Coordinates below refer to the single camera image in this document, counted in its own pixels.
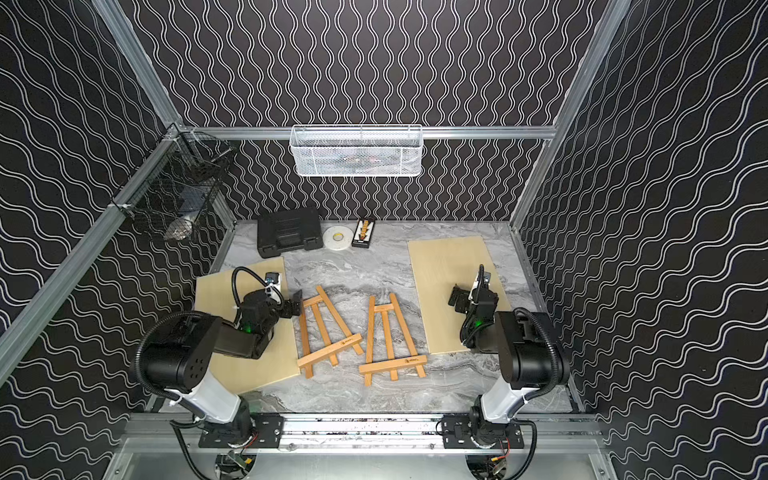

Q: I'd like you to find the plywood board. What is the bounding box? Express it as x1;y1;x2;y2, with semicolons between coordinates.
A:
194;270;300;395
408;236;511;354

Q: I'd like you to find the wooden easel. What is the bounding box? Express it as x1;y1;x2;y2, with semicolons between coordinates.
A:
359;293;428;387
297;285;364;379

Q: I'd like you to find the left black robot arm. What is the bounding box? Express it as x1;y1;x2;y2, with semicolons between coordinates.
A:
134;267;303;450

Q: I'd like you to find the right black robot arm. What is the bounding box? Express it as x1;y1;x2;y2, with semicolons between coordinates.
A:
448;285;570;448

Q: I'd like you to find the black plastic tool case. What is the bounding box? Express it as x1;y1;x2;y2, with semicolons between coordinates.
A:
257;207;323;259

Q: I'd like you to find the white tape roll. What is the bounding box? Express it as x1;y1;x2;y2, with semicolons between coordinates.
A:
322;225;354;251

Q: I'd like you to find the small black tray box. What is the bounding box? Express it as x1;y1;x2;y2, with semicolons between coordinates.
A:
351;218;376;249

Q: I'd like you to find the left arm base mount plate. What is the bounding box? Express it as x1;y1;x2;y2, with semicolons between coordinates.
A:
198;413;285;449

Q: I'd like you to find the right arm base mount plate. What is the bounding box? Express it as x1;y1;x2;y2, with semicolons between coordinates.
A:
436;414;525;451

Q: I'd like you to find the black wire mesh basket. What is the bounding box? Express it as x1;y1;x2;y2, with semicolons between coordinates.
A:
117;130;236;242

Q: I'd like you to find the white wire mesh basket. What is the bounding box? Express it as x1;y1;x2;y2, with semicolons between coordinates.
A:
289;124;424;177

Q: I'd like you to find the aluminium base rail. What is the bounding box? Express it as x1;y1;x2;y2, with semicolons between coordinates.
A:
104;413;616;479

